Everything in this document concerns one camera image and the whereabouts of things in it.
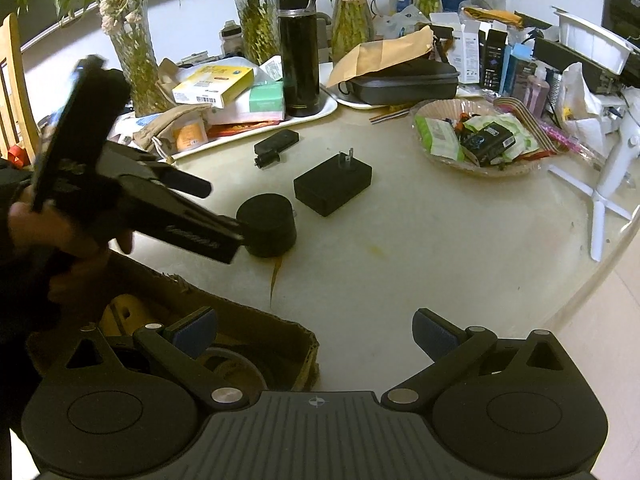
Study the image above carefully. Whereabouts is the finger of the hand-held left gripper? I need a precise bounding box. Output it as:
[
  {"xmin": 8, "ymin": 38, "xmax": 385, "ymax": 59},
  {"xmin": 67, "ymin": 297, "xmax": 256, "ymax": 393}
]
[
  {"xmin": 121, "ymin": 176, "xmax": 247, "ymax": 244},
  {"xmin": 149, "ymin": 164, "xmax": 213, "ymax": 200}
]

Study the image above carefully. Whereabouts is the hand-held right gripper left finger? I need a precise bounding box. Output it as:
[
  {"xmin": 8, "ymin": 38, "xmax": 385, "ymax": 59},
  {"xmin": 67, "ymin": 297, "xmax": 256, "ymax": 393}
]
[{"xmin": 37, "ymin": 306, "xmax": 251, "ymax": 408}]

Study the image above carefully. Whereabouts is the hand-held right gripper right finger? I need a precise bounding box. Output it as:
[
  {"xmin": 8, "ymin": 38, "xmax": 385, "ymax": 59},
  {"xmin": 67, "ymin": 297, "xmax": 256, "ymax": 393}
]
[{"xmin": 382, "ymin": 307, "xmax": 583, "ymax": 406}]

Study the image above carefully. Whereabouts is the cardboard box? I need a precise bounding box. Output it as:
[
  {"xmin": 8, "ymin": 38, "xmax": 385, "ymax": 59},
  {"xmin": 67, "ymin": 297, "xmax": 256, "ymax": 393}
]
[{"xmin": 27, "ymin": 260, "xmax": 321, "ymax": 393}]

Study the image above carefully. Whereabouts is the black tape roll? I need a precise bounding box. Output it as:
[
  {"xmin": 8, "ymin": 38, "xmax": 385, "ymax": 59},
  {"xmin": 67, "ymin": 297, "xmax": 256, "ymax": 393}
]
[{"xmin": 200, "ymin": 345, "xmax": 281, "ymax": 392}]

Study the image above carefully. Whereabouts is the black cylindrical container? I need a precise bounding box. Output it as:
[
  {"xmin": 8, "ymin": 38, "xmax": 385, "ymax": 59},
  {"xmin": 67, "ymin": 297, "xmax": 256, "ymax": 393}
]
[{"xmin": 235, "ymin": 192, "xmax": 298, "ymax": 258}]

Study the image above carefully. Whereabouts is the small black rectangular device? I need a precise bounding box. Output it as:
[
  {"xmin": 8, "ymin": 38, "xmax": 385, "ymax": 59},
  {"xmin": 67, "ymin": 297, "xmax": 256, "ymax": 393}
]
[{"xmin": 253, "ymin": 129, "xmax": 300, "ymax": 170}]

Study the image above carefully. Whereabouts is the black power adapter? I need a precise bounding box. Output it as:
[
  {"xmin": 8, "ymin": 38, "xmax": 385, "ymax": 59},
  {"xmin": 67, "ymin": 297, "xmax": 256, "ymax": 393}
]
[{"xmin": 293, "ymin": 147, "xmax": 373, "ymax": 218}]

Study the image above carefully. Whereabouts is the person's left hand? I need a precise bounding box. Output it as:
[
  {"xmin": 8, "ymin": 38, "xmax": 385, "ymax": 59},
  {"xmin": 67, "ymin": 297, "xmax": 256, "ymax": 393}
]
[{"xmin": 9, "ymin": 199, "xmax": 136, "ymax": 302}]

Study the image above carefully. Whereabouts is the red booklet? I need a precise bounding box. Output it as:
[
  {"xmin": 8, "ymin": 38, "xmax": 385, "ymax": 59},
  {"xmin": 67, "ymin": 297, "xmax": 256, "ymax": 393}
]
[{"xmin": 207, "ymin": 120, "xmax": 283, "ymax": 141}]

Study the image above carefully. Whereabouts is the wooden chair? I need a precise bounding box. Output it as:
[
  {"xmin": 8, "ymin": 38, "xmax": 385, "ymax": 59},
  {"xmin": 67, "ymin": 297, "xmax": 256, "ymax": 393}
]
[{"xmin": 0, "ymin": 12, "xmax": 41, "ymax": 161}]

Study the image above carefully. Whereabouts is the yellow white box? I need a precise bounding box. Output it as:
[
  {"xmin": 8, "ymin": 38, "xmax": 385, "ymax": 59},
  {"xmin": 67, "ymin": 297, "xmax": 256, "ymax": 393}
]
[{"xmin": 171, "ymin": 57, "xmax": 256, "ymax": 109}]

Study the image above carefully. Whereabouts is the green tissue pack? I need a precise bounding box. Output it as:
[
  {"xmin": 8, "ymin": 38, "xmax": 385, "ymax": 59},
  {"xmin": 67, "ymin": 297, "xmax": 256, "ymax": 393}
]
[{"xmin": 247, "ymin": 81, "xmax": 286, "ymax": 116}]

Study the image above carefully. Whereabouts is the white tray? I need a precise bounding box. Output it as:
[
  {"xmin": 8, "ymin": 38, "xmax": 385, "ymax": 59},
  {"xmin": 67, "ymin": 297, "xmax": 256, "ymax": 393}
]
[{"xmin": 107, "ymin": 92, "xmax": 340, "ymax": 161}]

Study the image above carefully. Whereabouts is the small grey jar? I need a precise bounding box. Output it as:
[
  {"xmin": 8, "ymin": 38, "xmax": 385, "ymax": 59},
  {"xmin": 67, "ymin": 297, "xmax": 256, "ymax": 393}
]
[{"xmin": 220, "ymin": 20, "xmax": 246, "ymax": 56}]

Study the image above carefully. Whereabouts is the black thermos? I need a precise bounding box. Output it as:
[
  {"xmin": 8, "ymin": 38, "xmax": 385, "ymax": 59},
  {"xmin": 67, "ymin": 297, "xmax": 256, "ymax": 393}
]
[{"xmin": 276, "ymin": 0, "xmax": 321, "ymax": 117}]

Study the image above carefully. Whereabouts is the glass bowl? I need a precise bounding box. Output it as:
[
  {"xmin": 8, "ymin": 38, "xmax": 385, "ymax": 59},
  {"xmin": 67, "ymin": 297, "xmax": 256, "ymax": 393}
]
[{"xmin": 410, "ymin": 99, "xmax": 551, "ymax": 178}]

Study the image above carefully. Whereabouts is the white plate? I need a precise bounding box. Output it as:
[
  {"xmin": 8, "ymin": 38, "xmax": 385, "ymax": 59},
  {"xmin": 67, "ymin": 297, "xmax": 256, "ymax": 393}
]
[{"xmin": 325, "ymin": 85, "xmax": 416, "ymax": 110}]

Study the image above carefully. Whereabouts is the pile of snack packets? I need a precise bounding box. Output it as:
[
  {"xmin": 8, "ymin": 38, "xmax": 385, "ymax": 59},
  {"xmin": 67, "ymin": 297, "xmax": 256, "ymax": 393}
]
[{"xmin": 415, "ymin": 112, "xmax": 543, "ymax": 166}]

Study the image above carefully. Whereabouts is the black blue packet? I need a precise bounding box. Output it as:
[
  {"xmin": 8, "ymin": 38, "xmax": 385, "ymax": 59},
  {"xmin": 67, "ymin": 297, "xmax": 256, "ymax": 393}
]
[{"xmin": 461, "ymin": 121, "xmax": 517, "ymax": 166}]

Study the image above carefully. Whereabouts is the bundle of thin sticks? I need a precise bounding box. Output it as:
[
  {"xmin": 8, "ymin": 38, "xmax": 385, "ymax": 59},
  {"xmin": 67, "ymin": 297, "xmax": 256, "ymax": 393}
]
[{"xmin": 370, "ymin": 105, "xmax": 416, "ymax": 122}]

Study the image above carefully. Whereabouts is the pink striped packet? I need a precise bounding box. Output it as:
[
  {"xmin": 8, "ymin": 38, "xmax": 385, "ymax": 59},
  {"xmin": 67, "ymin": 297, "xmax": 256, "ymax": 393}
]
[{"xmin": 545, "ymin": 125, "xmax": 588, "ymax": 157}]

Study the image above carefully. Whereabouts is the brown envelope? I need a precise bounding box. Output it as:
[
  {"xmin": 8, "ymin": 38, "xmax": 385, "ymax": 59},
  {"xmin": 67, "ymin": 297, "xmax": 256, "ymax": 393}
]
[{"xmin": 326, "ymin": 25, "xmax": 435, "ymax": 88}]

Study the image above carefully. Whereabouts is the black hard case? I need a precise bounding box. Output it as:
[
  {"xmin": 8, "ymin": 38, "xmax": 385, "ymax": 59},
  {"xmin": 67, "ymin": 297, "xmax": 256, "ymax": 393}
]
[{"xmin": 345, "ymin": 57, "xmax": 460, "ymax": 106}]

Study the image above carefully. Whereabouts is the white tripod stand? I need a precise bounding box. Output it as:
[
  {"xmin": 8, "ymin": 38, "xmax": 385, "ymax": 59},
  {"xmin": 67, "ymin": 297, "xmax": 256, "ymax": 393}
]
[{"xmin": 547, "ymin": 110, "xmax": 640, "ymax": 262}]

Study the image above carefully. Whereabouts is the pink bottle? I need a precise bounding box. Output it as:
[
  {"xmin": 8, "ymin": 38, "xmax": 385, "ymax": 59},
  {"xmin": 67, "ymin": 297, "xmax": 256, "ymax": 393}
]
[{"xmin": 525, "ymin": 74, "xmax": 551, "ymax": 116}]

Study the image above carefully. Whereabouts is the crumpled white plastic bag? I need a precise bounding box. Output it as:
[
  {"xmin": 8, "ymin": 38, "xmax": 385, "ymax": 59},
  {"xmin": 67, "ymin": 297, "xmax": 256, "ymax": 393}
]
[{"xmin": 555, "ymin": 62, "xmax": 626, "ymax": 136}]

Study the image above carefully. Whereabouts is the row of small cardboard boxes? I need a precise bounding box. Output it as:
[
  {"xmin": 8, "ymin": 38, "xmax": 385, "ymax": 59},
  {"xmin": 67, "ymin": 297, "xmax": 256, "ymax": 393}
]
[{"xmin": 430, "ymin": 10, "xmax": 538, "ymax": 98}]

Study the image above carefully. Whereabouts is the black flat box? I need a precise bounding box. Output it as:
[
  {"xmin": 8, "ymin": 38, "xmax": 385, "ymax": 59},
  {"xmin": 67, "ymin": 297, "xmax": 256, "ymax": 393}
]
[{"xmin": 532, "ymin": 37, "xmax": 601, "ymax": 68}]

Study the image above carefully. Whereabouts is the white plastic tub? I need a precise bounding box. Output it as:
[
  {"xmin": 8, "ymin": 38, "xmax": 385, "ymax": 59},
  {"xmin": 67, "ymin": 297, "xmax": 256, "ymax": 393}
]
[{"xmin": 552, "ymin": 6, "xmax": 633, "ymax": 76}]

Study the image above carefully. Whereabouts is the beige drawstring pouch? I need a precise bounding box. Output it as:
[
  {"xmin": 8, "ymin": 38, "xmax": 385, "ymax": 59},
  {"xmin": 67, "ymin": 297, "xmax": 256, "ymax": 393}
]
[{"xmin": 132, "ymin": 105, "xmax": 206, "ymax": 162}]

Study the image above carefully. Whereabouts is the rainbow ribbon cable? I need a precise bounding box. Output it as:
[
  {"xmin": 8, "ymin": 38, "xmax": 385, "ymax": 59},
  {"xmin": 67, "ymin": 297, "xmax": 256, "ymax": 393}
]
[{"xmin": 495, "ymin": 97, "xmax": 558, "ymax": 153}]

